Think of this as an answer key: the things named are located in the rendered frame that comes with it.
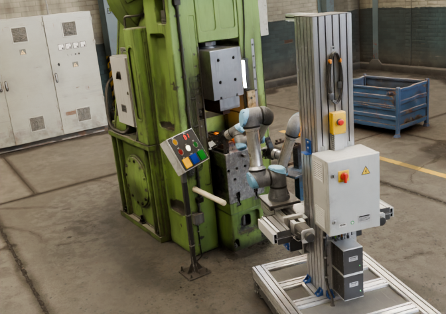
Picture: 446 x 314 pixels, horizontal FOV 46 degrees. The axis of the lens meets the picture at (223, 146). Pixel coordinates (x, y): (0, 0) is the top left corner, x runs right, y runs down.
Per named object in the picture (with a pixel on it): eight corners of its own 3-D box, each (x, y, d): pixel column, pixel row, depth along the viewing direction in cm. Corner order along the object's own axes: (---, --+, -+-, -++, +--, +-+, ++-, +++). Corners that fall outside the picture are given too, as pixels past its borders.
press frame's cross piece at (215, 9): (239, 36, 446) (234, -22, 432) (198, 43, 424) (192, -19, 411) (211, 36, 481) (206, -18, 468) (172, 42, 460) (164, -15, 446)
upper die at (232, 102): (239, 106, 442) (239, 95, 439) (220, 111, 432) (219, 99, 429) (212, 100, 476) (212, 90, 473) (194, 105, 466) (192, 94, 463)
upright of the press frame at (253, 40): (276, 224, 511) (259, -24, 446) (255, 232, 497) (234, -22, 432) (249, 211, 546) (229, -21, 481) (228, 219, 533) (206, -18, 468)
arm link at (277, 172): (289, 185, 355) (288, 166, 351) (271, 189, 352) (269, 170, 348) (283, 180, 366) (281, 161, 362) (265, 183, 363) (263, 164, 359)
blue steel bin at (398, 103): (430, 126, 785) (431, 78, 765) (397, 138, 740) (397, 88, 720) (365, 115, 878) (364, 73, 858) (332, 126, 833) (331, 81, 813)
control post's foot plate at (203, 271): (212, 272, 434) (211, 262, 432) (190, 282, 423) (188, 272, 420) (198, 263, 452) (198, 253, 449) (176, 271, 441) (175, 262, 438)
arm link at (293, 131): (302, 123, 366) (283, 184, 384) (306, 119, 375) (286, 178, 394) (287, 117, 368) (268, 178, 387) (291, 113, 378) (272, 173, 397)
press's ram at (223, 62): (251, 92, 446) (248, 44, 435) (214, 101, 427) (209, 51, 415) (223, 87, 480) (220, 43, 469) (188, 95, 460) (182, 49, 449)
